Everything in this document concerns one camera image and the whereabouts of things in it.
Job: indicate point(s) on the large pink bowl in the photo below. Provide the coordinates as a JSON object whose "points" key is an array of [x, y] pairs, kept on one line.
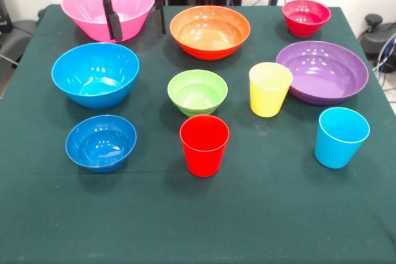
{"points": [[86, 19]]}

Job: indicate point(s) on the dark green tablecloth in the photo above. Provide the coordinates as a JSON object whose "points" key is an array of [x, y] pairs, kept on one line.
{"points": [[198, 214]]}

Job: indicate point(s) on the orange bowl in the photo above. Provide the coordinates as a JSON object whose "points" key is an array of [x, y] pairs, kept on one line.
{"points": [[210, 33]]}

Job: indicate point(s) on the red cup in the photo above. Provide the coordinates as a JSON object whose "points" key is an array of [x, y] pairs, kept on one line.
{"points": [[203, 159]]}

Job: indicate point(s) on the small crimson bowl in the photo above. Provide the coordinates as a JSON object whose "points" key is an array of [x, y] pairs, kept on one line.
{"points": [[306, 19]]}

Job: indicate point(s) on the light blue cup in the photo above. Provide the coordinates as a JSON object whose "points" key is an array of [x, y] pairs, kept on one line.
{"points": [[337, 149]]}

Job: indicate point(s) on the yellow cup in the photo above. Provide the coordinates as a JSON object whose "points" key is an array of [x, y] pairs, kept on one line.
{"points": [[267, 97]]}

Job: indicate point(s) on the purple bowl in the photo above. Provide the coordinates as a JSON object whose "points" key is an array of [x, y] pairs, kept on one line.
{"points": [[321, 72]]}

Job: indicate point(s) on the large light blue bowl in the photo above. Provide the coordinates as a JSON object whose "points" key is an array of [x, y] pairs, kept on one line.
{"points": [[94, 75]]}

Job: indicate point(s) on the small dark blue bowl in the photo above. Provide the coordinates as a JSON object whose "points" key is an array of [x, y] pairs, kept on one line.
{"points": [[100, 146]]}

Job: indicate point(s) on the green bowl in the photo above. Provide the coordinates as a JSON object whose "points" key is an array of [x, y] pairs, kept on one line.
{"points": [[197, 94]]}

